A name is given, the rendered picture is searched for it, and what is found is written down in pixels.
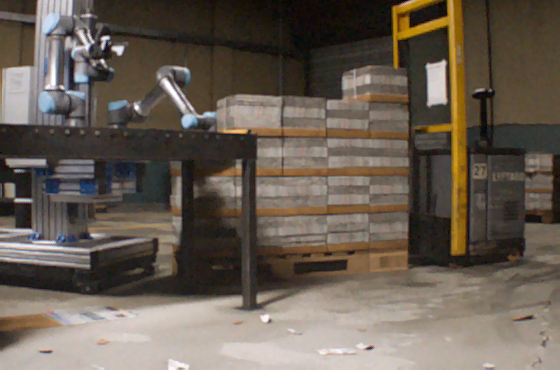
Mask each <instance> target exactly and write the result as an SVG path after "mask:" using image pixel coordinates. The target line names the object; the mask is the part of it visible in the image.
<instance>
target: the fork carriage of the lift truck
mask: <svg viewBox="0 0 560 370"><path fill-rule="evenodd" d="M404 212H406V213H409V221H408V222H409V223H408V224H409V225H408V228H407V230H408V231H407V233H408V234H407V241H408V247H407V248H408V252H409V253H410V255H426V256H429V259H433V260H438V261H447V260H448V228H447V223H448V215H446V214H436V213H433V214H427V213H416V212H407V211H404Z"/></svg>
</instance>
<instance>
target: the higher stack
mask: <svg viewBox="0 0 560 370"><path fill-rule="evenodd" d="M355 70H356V69H354V71H350V72H347V73H344V74H343V76H342V78H343V79H342V81H341V82H342V90H343V91H344V92H343V97H344V98H343V99H346V98H349V99H350V98H355V99H356V97H360V96H363V95H368V94H379V95H401V96H408V95H409V94H408V87H407V84H406V83H407V82H406V80H407V78H406V77H407V70H406V69H399V68H397V67H382V66H367V67H363V68H360V69H358V70H356V71H355ZM364 103H369V108H368V109H369V110H368V112H369V113H368V114H369V115H368V116H369V117H368V119H369V123H368V125H369V126H368V127H369V129H368V131H384V132H408V126H409V125H408V123H407V122H409V120H408V119H409V117H408V116H409V113H408V105H406V104H404V103H405V102H381V101H367V102H364ZM367 139H368V140H369V142H368V144H369V146H368V147H369V148H368V150H369V151H368V154H369V155H368V157H370V165H369V168H408V167H409V165H408V164H409V162H408V160H409V159H408V149H407V146H408V143H407V141H404V139H389V138H367ZM365 176H366V177H370V182H369V187H370V189H369V190H370V191H369V195H370V197H369V199H370V200H369V205H370V210H371V205H395V204H408V198H409V197H408V194H409V192H408V191H409V189H408V187H409V185H408V180H407V179H408V177H407V176H405V175H365ZM366 213H368V215H369V217H368V222H369V223H368V225H369V226H368V228H369V229H368V231H369V232H368V234H369V235H368V241H369V242H391V241H407V234H408V233H407V231H408V230H407V228H408V225H409V224H408V223H409V222H408V221H409V213H406V212H404V211H390V212H366ZM365 250H367V251H368V254H369V273H374V272H376V271H391V270H406V269H408V248H407V247H403V248H388V249H365Z"/></svg>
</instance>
